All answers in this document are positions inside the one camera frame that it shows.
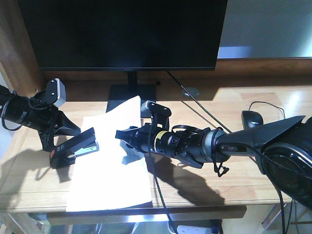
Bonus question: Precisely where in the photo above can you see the black monitor cable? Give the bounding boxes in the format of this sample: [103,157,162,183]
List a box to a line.
[166,70,232,134]

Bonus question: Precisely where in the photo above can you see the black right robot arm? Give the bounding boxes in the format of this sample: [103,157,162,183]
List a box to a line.
[116,116,312,208]

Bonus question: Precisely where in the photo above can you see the grey desk cable grommet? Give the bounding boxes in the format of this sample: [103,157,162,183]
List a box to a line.
[182,87,199,98]

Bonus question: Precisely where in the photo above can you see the black mouse cable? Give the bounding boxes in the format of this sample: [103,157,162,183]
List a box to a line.
[248,100,286,120]

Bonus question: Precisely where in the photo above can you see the white paper sheet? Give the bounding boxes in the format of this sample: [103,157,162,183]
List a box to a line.
[66,96,152,212]

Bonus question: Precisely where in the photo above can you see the white power strip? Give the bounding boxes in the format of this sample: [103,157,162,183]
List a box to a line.
[177,219,224,234]

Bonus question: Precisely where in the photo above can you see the black stapler orange button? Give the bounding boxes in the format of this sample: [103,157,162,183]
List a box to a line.
[50,127,99,169]

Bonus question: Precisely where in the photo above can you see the black computer monitor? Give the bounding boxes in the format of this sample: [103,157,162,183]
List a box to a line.
[18,0,228,110]

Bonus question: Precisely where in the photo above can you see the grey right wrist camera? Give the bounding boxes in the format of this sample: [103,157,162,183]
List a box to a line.
[141,100,172,130]

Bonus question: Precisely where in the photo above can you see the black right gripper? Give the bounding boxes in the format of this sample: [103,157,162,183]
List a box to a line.
[115,123,156,153]

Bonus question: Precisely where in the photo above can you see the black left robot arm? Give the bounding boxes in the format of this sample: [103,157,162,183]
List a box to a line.
[0,78,81,152]

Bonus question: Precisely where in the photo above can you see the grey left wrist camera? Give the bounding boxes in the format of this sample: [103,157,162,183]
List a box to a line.
[46,78,66,108]

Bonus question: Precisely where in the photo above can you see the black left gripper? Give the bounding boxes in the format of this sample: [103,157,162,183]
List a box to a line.
[26,107,80,152]

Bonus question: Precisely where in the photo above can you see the black computer mouse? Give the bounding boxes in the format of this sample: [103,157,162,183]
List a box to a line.
[241,110,263,129]

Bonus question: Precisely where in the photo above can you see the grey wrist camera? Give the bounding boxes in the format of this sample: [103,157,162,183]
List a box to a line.
[46,78,66,108]
[141,100,172,130]

